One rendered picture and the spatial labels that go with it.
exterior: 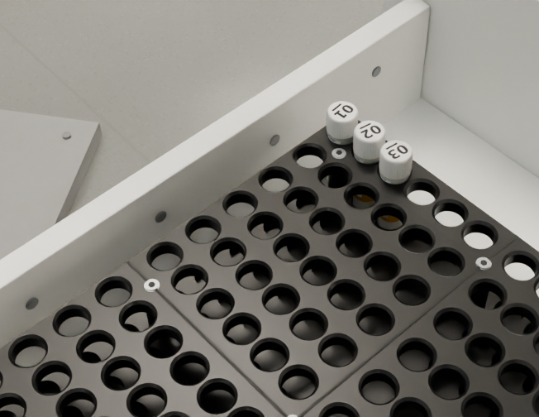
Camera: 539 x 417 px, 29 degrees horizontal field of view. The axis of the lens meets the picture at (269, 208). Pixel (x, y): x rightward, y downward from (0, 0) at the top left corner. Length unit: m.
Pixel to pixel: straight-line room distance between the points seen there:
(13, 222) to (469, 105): 1.13
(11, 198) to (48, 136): 0.13
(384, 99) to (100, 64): 1.35
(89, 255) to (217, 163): 0.06
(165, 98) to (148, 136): 0.09
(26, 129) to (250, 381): 1.36
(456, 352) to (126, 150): 1.34
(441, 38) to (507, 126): 0.05
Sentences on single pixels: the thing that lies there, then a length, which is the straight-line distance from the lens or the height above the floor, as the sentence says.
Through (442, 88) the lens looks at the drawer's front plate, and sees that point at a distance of 0.51.
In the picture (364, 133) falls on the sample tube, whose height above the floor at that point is 0.91.
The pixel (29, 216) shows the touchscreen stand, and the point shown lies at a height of 0.03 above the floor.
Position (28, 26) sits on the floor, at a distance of 1.93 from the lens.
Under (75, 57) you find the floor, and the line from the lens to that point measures 1.84.
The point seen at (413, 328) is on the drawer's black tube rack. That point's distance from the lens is 0.36.
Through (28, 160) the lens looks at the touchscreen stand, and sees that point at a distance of 1.64.
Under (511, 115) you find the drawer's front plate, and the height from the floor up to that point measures 0.86.
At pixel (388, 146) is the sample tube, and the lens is 0.39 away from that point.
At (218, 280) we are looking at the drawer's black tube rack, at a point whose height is 0.90.
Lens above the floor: 1.20
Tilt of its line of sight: 50 degrees down
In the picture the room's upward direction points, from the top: 3 degrees counter-clockwise
